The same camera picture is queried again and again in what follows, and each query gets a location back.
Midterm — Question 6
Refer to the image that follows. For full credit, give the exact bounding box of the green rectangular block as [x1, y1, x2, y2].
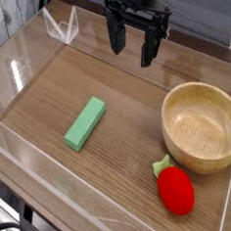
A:
[65, 97, 106, 151]

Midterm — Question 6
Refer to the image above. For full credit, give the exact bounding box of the red plush strawberry toy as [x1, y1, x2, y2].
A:
[152, 155, 195, 215]

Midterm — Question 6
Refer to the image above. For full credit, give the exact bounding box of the black metal table clamp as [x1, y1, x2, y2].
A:
[19, 204, 40, 231]

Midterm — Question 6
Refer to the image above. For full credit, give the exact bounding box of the clear acrylic tray wall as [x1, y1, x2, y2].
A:
[0, 0, 231, 231]

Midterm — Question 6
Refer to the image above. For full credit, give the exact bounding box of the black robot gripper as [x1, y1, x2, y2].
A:
[105, 0, 171, 68]

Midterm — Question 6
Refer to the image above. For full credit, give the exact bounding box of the light wooden bowl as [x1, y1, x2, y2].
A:
[162, 81, 231, 174]

